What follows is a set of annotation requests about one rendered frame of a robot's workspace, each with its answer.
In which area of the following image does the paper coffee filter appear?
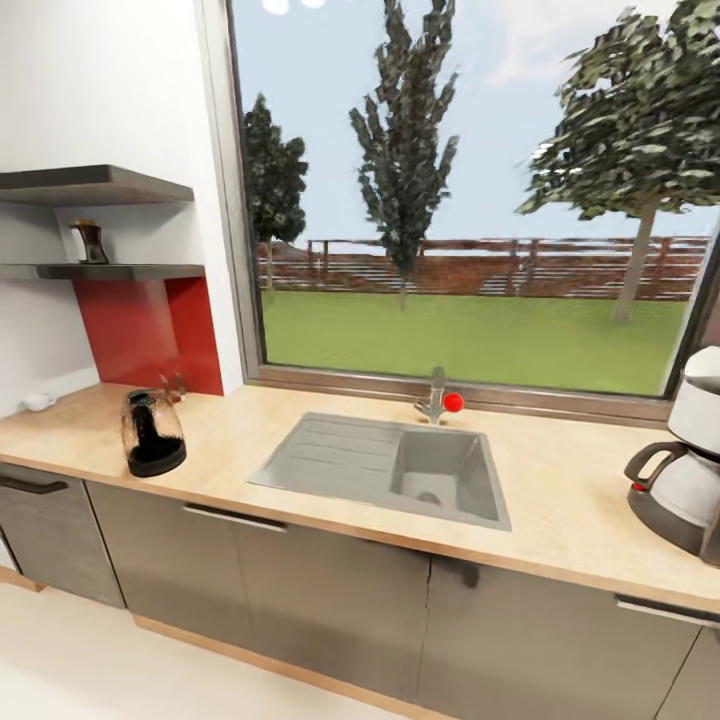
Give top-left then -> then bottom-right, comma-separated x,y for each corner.
685,345 -> 720,396

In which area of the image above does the coffee cup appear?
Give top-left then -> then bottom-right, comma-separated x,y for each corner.
22,394 -> 56,411

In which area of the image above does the electric kettle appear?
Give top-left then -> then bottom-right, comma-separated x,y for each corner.
121,388 -> 188,478

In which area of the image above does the bottle of coffee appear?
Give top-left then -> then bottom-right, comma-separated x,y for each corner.
70,219 -> 109,264

